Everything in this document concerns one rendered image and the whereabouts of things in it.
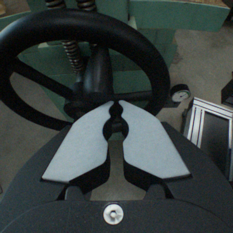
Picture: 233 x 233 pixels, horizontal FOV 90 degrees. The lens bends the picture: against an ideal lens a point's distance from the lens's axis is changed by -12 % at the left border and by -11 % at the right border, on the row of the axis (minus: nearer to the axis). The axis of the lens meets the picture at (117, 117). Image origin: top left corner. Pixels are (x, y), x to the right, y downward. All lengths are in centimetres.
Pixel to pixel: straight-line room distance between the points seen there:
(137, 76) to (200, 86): 116
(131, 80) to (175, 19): 22
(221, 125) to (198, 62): 94
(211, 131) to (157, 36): 80
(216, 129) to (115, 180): 78
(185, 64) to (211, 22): 132
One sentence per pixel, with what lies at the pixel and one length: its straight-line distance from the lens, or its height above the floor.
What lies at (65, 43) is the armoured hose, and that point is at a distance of 24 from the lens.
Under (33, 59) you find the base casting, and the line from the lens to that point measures 44.
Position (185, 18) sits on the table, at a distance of 36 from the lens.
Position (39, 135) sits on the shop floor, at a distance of 126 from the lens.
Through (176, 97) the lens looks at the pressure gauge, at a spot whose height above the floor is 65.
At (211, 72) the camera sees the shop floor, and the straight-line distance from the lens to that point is 176.
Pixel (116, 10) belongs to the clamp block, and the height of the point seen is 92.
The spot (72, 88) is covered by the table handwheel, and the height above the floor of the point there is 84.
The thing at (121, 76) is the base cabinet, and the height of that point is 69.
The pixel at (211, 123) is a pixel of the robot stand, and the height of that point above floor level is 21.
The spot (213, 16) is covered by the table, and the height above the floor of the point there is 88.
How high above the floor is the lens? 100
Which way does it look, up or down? 63 degrees down
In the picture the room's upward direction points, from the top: 4 degrees counter-clockwise
